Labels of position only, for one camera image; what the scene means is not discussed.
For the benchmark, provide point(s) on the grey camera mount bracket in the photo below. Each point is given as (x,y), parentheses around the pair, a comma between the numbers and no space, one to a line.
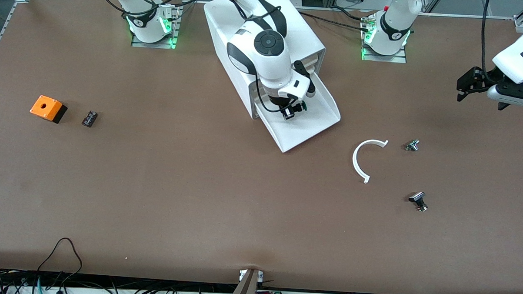
(245,290)

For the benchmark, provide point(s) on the small silver switch part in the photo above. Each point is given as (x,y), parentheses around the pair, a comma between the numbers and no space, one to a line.
(412,145)

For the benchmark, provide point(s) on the aluminium table edge rail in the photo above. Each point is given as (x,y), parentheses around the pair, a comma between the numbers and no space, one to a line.
(0,33)

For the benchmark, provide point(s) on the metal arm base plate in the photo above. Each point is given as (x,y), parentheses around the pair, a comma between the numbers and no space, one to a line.
(154,45)
(384,58)

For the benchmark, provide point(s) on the green mushroom push button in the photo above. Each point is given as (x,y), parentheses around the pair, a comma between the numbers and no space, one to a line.
(304,106)

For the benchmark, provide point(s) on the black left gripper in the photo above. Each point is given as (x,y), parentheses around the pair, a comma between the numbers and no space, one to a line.
(480,79)

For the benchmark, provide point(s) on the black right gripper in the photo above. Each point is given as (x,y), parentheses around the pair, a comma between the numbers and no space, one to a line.
(286,108)

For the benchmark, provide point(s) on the black flat-head push button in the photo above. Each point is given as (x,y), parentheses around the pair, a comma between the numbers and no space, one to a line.
(417,198)

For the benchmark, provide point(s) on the white open-top drawer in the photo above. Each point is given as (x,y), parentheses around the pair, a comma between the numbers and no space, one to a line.
(305,127)

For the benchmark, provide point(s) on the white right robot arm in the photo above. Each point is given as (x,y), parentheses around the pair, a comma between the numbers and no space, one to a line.
(277,65)

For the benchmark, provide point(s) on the dark cylindrical capacitor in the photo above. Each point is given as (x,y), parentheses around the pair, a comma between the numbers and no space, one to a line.
(89,119)

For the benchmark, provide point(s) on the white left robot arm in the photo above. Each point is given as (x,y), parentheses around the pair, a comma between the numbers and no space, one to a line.
(392,21)

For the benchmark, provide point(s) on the orange button enclosure box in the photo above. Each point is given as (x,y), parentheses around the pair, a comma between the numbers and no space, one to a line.
(45,106)

